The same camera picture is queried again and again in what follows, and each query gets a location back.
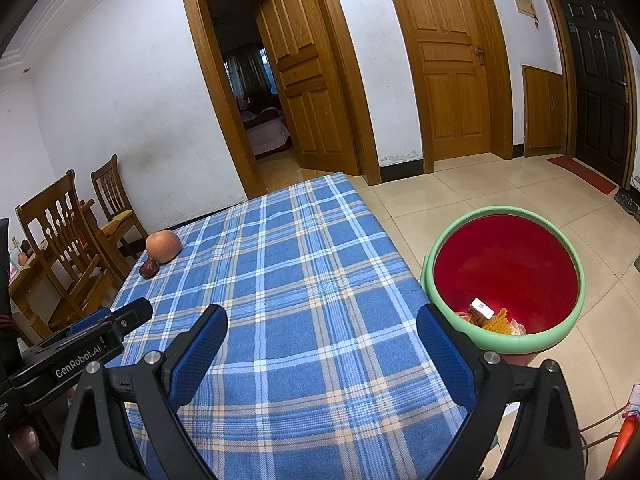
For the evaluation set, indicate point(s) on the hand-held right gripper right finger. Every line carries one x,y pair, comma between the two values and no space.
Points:
450,355

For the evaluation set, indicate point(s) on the closed wooden door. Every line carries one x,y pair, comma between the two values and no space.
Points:
445,85

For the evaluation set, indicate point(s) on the white medicine box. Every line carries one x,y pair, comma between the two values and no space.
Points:
480,306

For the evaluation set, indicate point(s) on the large yellow foam net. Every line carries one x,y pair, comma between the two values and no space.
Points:
500,322

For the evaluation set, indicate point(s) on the red floral cloth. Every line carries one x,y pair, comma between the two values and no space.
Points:
625,440

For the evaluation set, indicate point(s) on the red bin green rim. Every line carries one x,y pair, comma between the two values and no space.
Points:
505,265

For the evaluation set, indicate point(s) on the low wooden cabinet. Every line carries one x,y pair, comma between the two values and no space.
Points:
545,110

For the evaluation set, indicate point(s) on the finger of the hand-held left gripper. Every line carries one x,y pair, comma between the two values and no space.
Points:
90,321
135,312

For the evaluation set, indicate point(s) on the small red date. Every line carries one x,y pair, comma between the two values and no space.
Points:
150,261

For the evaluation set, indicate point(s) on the wooden door frame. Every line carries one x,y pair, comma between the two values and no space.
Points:
567,85
207,60
501,110

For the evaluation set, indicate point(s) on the wooden chair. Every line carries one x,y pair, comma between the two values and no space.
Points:
107,180
50,225

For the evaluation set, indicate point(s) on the red doormat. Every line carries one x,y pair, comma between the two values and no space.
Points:
582,174

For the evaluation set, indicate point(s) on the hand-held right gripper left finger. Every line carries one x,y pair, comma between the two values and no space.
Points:
197,355

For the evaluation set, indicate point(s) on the blue plaid blanket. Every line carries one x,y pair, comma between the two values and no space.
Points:
300,310

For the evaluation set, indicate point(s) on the pair of dark shoes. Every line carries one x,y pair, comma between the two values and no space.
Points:
627,200

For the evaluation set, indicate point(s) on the apple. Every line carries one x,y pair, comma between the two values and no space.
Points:
163,245

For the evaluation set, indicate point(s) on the curtain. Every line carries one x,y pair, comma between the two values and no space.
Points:
247,70

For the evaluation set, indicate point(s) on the black entrance door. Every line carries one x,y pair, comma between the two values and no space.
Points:
595,85

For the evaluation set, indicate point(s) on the open wooden door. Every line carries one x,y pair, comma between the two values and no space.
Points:
300,85

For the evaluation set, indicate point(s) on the person's left hand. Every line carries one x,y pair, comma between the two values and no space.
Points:
25,440

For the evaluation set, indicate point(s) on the bed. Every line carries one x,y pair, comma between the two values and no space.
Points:
267,130

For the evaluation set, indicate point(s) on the large red date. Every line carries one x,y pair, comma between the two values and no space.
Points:
148,271

